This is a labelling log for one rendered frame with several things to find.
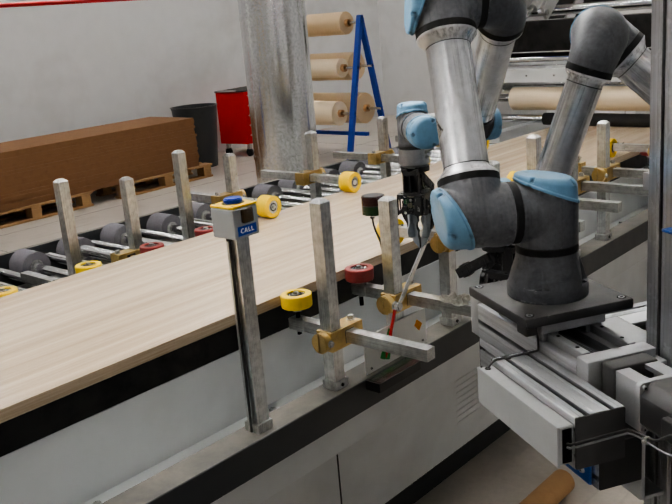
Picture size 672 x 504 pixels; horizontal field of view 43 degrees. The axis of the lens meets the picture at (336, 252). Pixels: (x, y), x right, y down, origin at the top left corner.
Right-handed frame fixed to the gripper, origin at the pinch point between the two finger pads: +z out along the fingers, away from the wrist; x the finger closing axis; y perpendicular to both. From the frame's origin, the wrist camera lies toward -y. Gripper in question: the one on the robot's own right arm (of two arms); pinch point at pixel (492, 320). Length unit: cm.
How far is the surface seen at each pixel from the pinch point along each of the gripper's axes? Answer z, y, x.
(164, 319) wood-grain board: -8, -59, -54
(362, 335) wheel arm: -1.5, -19.3, -26.5
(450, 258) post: -7.4, -25.4, 20.0
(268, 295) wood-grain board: -8, -49, -28
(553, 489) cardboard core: 75, -11, 50
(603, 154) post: -19, -26, 119
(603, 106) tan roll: -19, -87, 251
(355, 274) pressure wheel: -7.3, -40.3, -3.6
